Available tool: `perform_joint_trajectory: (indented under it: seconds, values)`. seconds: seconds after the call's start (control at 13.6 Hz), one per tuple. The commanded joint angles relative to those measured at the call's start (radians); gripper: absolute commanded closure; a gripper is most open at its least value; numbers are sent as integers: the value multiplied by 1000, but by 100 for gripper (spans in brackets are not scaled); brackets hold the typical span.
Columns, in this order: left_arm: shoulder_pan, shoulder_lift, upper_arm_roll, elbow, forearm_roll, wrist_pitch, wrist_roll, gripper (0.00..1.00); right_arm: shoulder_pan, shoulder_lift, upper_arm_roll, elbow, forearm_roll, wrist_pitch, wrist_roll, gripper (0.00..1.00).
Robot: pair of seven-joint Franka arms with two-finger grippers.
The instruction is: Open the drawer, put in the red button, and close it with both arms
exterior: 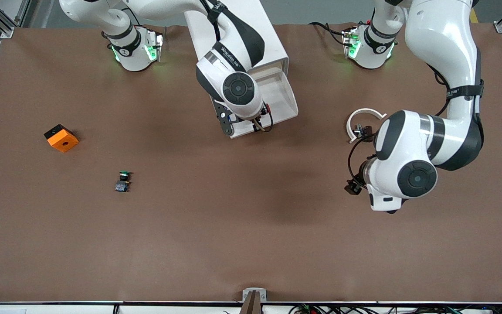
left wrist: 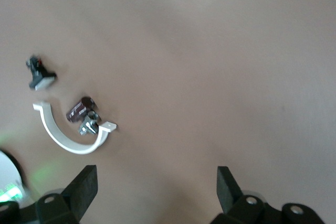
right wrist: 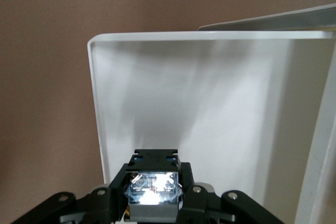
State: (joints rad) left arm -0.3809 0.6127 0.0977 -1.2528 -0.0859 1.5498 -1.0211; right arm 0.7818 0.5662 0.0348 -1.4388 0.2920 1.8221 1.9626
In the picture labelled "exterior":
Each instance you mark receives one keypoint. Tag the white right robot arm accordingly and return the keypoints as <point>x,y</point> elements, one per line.
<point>233,65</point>

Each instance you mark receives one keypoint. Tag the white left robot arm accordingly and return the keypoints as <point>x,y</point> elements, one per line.
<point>434,144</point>

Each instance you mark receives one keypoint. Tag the chrome valve fitting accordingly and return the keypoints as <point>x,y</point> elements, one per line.
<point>357,130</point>

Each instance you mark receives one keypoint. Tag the brown cylinder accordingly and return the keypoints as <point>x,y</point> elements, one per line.
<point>367,131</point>

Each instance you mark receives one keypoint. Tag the brown table cover mat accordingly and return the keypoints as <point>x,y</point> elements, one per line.
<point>251,226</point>

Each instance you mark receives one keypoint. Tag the orange block with hole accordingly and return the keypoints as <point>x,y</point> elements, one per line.
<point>62,140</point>

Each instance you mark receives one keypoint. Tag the metal bracket with brown post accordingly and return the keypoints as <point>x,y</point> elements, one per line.
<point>254,298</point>

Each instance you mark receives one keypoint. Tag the green push button switch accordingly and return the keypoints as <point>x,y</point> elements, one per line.
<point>123,181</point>

